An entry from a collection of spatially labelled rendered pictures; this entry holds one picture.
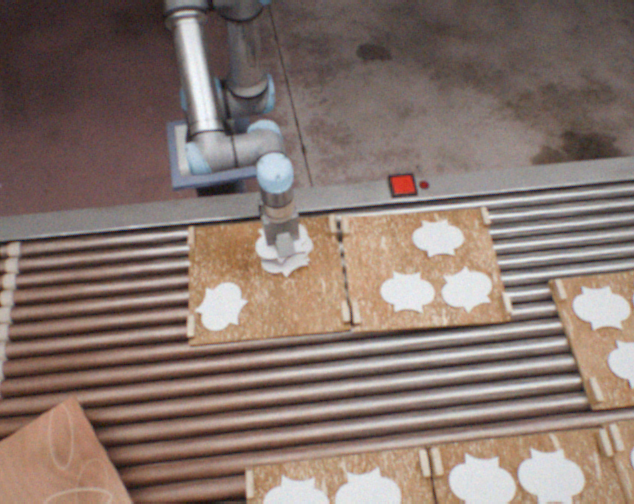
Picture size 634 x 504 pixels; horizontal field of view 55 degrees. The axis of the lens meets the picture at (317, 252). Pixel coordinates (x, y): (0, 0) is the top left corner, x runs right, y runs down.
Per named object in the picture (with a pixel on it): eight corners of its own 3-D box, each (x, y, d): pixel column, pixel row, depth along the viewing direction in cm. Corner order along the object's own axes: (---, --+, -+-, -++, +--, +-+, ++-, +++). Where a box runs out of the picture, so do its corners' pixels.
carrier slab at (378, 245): (340, 220, 175) (340, 216, 173) (482, 211, 176) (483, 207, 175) (353, 333, 157) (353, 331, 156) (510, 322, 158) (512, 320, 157)
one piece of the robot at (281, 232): (264, 234, 137) (269, 269, 151) (303, 226, 138) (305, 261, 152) (254, 191, 143) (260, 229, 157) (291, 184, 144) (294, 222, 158)
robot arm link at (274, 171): (288, 145, 133) (296, 176, 129) (290, 176, 143) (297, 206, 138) (252, 151, 132) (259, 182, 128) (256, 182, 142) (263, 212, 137)
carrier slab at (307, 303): (189, 231, 173) (188, 228, 171) (334, 218, 175) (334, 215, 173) (189, 347, 155) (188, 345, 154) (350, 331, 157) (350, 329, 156)
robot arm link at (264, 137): (230, 122, 139) (237, 159, 133) (278, 114, 140) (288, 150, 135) (233, 145, 145) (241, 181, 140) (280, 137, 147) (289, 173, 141)
